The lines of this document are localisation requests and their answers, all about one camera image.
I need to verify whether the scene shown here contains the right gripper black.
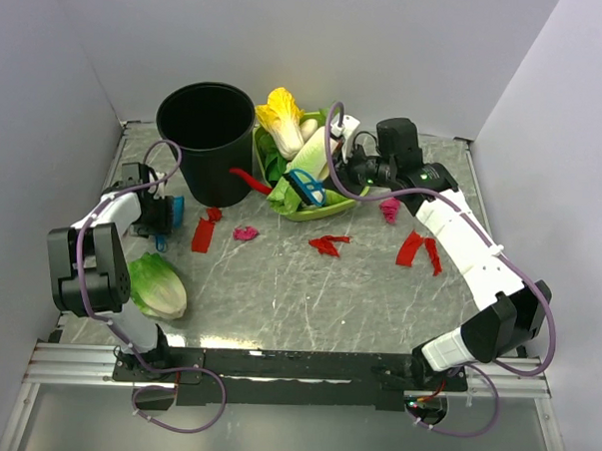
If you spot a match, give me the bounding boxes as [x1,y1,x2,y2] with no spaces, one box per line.
[320,139,396,202]

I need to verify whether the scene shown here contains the blue dustpan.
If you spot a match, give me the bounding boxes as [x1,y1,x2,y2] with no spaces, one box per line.
[155,197,185,252]

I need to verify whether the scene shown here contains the pink paper scrap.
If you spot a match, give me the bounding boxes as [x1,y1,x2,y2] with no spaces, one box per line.
[378,198,401,225]
[233,226,260,242]

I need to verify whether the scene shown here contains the blue hand brush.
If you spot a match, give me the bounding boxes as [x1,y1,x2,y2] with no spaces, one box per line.
[285,169,326,208]

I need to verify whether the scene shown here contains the wide red paper strip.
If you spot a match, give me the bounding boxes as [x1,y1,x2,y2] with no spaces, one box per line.
[395,230,424,267]

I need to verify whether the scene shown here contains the small red paper scrap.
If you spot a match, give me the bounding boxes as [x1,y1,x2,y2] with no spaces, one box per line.
[206,207,223,224]

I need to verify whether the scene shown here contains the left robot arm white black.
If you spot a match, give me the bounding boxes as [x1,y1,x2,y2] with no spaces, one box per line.
[46,163,175,381]

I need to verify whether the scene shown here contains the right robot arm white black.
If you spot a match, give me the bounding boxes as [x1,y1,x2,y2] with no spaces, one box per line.
[325,114,552,389]

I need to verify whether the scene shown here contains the long green romaine lettuce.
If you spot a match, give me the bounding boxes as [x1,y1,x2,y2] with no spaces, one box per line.
[268,127,339,216]

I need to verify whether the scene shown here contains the green plastic basket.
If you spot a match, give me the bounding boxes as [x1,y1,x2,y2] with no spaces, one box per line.
[248,108,374,226]

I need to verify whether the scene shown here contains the white radish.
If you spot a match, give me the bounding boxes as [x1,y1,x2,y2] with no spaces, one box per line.
[300,118,318,143]

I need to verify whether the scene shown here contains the green cabbage on table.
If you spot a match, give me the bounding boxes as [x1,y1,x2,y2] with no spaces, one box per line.
[128,252,188,320]

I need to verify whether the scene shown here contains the green spinach leaves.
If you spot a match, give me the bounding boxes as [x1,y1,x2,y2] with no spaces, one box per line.
[255,103,332,188]

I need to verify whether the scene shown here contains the narrow red paper strip right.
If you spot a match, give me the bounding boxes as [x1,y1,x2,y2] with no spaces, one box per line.
[424,237,443,276]

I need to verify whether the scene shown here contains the red chili pepper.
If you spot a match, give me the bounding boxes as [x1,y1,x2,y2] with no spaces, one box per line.
[229,168,272,195]

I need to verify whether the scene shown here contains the yellow napa cabbage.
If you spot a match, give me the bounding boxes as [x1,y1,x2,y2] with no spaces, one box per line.
[255,87,303,161]

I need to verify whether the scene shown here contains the black plastic bucket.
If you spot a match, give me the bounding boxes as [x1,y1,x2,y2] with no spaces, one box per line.
[156,82,255,209]

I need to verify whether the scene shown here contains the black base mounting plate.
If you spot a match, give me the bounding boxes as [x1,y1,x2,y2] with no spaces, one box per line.
[113,346,468,412]

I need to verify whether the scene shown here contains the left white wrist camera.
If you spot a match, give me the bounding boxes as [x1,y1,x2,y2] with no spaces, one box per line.
[148,169,167,200]

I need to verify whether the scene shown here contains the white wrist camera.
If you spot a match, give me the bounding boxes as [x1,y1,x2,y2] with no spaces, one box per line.
[148,169,167,200]
[329,114,360,163]

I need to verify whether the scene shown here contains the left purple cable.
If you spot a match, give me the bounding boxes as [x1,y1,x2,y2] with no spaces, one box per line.
[68,135,239,437]

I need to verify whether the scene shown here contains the purple cable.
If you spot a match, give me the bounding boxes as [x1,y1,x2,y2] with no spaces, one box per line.
[311,100,568,442]
[68,135,239,437]

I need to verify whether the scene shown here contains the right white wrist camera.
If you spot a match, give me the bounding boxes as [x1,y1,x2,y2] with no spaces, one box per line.
[329,114,360,163]

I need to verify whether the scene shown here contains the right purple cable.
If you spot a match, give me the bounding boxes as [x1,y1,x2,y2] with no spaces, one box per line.
[311,100,568,442]

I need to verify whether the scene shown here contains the aluminium frame rail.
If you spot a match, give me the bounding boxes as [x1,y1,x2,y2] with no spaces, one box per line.
[23,343,550,399]

